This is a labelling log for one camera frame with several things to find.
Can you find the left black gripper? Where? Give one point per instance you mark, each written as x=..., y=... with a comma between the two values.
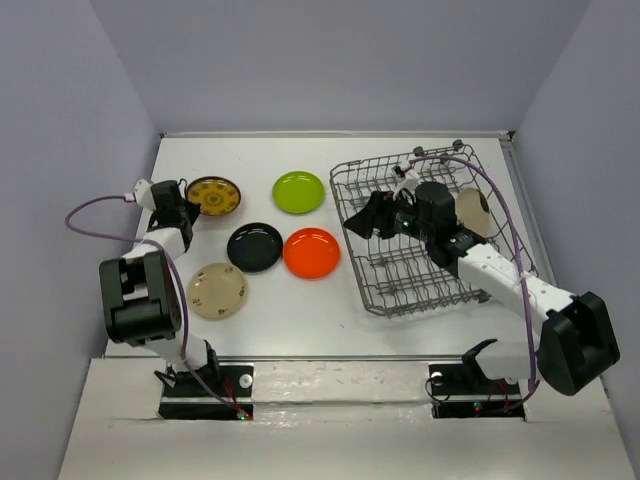
x=194, y=210

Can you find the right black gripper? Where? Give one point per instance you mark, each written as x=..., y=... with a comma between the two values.
x=377, y=214

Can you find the brown yellow patterned plate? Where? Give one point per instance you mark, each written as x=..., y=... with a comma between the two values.
x=216, y=196

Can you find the cream plate with black blot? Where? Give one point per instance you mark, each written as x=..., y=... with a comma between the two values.
x=473, y=212

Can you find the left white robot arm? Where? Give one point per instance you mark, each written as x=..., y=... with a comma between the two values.
x=143, y=298

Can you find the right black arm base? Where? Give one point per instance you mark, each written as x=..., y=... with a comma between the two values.
x=455, y=395

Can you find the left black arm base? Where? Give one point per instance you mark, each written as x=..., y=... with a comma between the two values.
x=226, y=398

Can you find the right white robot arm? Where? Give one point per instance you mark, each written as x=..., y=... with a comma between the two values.
x=569, y=338

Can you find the orange plate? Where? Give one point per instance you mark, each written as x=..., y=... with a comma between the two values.
x=311, y=253

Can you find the cream plate with floral marks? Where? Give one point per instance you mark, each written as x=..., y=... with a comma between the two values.
x=217, y=291

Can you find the lime green plate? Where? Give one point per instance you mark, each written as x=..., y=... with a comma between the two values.
x=298, y=192

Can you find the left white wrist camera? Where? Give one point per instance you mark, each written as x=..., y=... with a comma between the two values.
x=141, y=195

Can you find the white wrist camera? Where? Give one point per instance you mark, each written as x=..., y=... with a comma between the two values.
x=407, y=178
x=141, y=195

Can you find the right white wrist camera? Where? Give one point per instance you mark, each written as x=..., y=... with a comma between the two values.
x=407, y=178

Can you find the grey wire dish rack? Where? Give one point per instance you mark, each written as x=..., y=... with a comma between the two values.
x=395, y=276

